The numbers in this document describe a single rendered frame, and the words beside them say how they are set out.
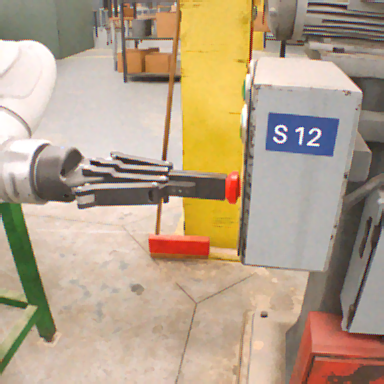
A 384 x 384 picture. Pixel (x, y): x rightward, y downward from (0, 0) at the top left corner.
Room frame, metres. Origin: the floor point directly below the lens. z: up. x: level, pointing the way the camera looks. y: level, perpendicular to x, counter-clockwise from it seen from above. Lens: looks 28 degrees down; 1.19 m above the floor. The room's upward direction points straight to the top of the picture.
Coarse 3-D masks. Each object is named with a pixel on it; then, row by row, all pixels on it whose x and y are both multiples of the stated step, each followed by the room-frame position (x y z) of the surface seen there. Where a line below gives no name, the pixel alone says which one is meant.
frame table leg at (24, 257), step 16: (0, 208) 0.94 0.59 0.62; (16, 208) 0.96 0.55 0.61; (16, 224) 0.94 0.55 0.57; (16, 240) 0.94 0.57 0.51; (16, 256) 0.94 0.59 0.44; (32, 256) 0.97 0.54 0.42; (32, 272) 0.95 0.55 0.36; (32, 288) 0.93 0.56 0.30; (32, 304) 0.94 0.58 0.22; (48, 304) 0.98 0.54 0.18; (48, 320) 0.95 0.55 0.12; (48, 336) 0.93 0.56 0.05
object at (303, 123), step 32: (256, 64) 0.43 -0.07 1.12; (288, 64) 0.42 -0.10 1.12; (320, 64) 0.43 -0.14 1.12; (256, 96) 0.32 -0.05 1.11; (288, 96) 0.32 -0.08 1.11; (320, 96) 0.31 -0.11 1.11; (352, 96) 0.31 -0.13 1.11; (256, 128) 0.32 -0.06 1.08; (288, 128) 0.31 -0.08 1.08; (320, 128) 0.31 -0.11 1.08; (352, 128) 0.31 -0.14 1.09; (256, 160) 0.32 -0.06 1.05; (288, 160) 0.32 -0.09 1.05; (320, 160) 0.31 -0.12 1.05; (256, 192) 0.32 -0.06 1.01; (288, 192) 0.31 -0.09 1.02; (320, 192) 0.31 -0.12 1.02; (352, 192) 0.46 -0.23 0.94; (256, 224) 0.32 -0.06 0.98; (288, 224) 0.31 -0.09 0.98; (320, 224) 0.31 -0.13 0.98; (256, 256) 0.32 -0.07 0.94; (288, 256) 0.31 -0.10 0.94; (320, 256) 0.31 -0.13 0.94
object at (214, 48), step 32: (192, 0) 1.58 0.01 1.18; (224, 0) 1.55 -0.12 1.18; (192, 32) 1.58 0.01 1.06; (224, 32) 1.55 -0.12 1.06; (192, 64) 1.58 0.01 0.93; (224, 64) 1.55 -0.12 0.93; (192, 96) 1.58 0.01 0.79; (224, 96) 1.55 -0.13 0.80; (192, 128) 1.58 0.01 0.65; (224, 128) 1.55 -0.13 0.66; (192, 160) 1.58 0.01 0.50; (224, 160) 1.55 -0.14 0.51; (192, 224) 1.58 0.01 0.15; (224, 224) 1.55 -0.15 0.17
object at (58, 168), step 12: (48, 156) 0.43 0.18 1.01; (60, 156) 0.43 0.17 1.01; (72, 156) 0.44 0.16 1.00; (36, 168) 0.42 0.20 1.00; (48, 168) 0.41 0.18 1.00; (60, 168) 0.41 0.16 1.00; (72, 168) 0.44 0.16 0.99; (108, 168) 0.44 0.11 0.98; (36, 180) 0.41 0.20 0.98; (48, 180) 0.41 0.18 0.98; (60, 180) 0.41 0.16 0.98; (72, 180) 0.40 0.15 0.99; (84, 180) 0.40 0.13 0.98; (96, 180) 0.41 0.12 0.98; (48, 192) 0.41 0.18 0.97; (60, 192) 0.41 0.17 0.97; (72, 192) 0.40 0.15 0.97
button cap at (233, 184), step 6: (234, 174) 0.40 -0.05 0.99; (228, 180) 0.40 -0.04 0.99; (234, 180) 0.39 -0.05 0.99; (240, 180) 0.40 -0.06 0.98; (228, 186) 0.39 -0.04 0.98; (234, 186) 0.39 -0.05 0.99; (240, 186) 0.39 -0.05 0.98; (228, 192) 0.39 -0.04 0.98; (234, 192) 0.38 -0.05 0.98; (228, 198) 0.39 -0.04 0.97; (234, 198) 0.38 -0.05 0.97; (234, 204) 0.39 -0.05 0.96
